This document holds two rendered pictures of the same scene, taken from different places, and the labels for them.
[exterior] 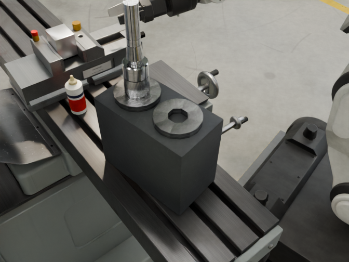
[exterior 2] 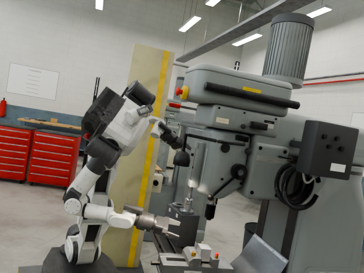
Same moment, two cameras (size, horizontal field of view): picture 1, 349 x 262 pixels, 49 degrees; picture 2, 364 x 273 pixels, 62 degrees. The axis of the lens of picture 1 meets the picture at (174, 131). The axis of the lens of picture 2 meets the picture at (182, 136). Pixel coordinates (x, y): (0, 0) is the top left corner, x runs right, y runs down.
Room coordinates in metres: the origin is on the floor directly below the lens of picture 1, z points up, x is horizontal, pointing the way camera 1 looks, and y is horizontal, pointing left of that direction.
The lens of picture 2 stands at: (2.22, 0.66, 1.64)
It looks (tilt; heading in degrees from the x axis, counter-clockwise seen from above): 3 degrees down; 203
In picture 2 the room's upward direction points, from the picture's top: 10 degrees clockwise
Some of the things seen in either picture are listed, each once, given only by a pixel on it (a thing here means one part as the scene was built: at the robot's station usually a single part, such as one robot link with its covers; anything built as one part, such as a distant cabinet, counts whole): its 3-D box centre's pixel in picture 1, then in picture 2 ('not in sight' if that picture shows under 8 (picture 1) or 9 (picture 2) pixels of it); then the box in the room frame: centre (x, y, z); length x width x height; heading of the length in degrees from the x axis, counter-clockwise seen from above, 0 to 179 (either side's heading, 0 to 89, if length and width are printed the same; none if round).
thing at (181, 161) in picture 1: (158, 139); (180, 222); (0.51, 0.03, 1.02); 0.22 x 0.12 x 0.20; 50
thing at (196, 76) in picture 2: not in sight; (235, 92); (0.81, 0.30, 1.81); 0.47 x 0.26 x 0.16; 129
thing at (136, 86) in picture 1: (136, 78); (187, 205); (0.54, 0.07, 1.15); 0.05 x 0.05 x 0.06
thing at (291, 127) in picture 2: not in sight; (313, 138); (0.50, 0.67, 1.66); 0.80 x 0.23 x 0.20; 129
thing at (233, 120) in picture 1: (228, 127); not in sight; (1.05, -0.21, 0.50); 0.22 x 0.06 x 0.06; 129
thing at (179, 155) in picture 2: not in sight; (182, 157); (1.03, 0.18, 1.48); 0.07 x 0.07 x 0.06
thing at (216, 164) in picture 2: not in sight; (220, 162); (0.82, 0.29, 1.47); 0.21 x 0.19 x 0.32; 39
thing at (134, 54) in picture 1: (133, 33); (190, 189); (0.54, 0.07, 1.24); 0.03 x 0.03 x 0.11
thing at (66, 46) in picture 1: (62, 42); (203, 252); (0.83, 0.29, 1.03); 0.06 x 0.05 x 0.06; 37
